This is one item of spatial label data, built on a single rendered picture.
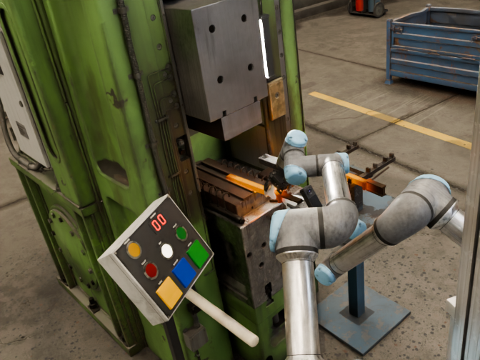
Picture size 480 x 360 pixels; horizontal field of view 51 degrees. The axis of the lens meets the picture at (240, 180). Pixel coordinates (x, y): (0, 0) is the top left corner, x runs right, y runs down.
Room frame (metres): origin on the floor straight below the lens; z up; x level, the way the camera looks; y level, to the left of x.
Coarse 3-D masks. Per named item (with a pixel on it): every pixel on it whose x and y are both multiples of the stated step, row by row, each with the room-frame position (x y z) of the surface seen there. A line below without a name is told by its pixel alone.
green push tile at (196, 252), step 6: (192, 246) 1.41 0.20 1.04; (198, 246) 1.42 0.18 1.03; (186, 252) 1.38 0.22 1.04; (192, 252) 1.39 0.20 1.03; (198, 252) 1.40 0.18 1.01; (204, 252) 1.42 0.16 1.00; (192, 258) 1.37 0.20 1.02; (198, 258) 1.39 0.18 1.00; (204, 258) 1.40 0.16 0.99; (198, 264) 1.37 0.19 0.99
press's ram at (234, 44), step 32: (192, 0) 1.87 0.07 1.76; (224, 0) 1.78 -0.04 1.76; (256, 0) 1.87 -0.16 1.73; (192, 32) 1.70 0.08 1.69; (224, 32) 1.77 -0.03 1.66; (256, 32) 1.86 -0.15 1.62; (192, 64) 1.73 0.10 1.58; (224, 64) 1.76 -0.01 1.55; (256, 64) 1.85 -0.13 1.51; (192, 96) 1.76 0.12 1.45; (224, 96) 1.74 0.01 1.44; (256, 96) 1.84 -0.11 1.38
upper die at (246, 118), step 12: (252, 108) 1.82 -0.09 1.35; (192, 120) 1.87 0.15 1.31; (216, 120) 1.75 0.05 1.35; (228, 120) 1.74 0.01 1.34; (240, 120) 1.78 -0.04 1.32; (252, 120) 1.82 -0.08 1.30; (204, 132) 1.82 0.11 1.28; (216, 132) 1.76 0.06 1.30; (228, 132) 1.74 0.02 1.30; (240, 132) 1.77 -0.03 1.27
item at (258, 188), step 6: (234, 180) 1.89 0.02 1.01; (240, 180) 1.87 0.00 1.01; (246, 180) 1.86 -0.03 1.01; (246, 186) 1.83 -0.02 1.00; (252, 186) 1.80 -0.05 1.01; (258, 186) 1.78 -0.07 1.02; (276, 192) 1.70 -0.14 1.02; (282, 192) 1.69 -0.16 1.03; (276, 198) 1.69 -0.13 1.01; (282, 198) 1.67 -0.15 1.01; (288, 198) 1.64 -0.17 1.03; (294, 198) 1.63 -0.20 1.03; (300, 198) 1.62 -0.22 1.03
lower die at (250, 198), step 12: (216, 168) 2.04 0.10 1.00; (228, 168) 2.03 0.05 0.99; (204, 180) 1.96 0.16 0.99; (216, 180) 1.94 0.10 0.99; (228, 180) 1.91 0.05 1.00; (252, 180) 1.89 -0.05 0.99; (204, 192) 1.89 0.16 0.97; (240, 192) 1.80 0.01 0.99; (252, 192) 1.78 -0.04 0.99; (216, 204) 1.83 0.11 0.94; (228, 204) 1.76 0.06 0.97; (240, 204) 1.74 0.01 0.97; (252, 204) 1.78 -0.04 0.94
